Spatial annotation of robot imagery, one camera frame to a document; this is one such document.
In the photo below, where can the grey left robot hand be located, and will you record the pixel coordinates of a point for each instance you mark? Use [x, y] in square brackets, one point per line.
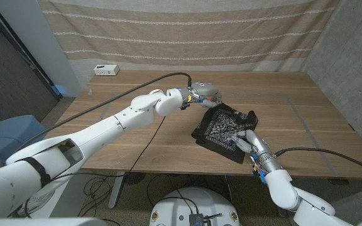
[204, 91]

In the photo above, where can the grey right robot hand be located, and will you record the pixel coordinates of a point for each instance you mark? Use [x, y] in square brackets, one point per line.
[259, 144]

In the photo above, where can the black paisley bandana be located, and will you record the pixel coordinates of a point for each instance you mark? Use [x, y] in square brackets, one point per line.
[222, 125]

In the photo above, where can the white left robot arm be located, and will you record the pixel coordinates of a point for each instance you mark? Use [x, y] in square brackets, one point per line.
[105, 128]

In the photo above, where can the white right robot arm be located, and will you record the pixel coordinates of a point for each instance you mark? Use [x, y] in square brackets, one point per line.
[281, 188]

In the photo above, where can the beige striped backdrop cloth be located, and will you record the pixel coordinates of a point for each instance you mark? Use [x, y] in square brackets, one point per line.
[187, 37]

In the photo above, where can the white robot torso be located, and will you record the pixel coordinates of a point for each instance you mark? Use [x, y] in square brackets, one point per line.
[196, 204]

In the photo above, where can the small grey torso device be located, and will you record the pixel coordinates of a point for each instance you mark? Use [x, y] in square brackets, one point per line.
[196, 219]

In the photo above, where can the white power strip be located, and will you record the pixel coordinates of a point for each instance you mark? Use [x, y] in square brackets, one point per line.
[106, 69]

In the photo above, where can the grey table leg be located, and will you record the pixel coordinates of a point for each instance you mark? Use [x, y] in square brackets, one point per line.
[116, 188]

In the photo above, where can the white sneaker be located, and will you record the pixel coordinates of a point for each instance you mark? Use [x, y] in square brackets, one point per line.
[39, 197]

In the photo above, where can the blue plastic bin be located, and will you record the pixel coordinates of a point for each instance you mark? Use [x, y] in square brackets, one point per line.
[8, 138]

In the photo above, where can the black door frame strip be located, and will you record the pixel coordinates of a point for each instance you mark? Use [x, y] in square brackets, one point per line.
[20, 50]

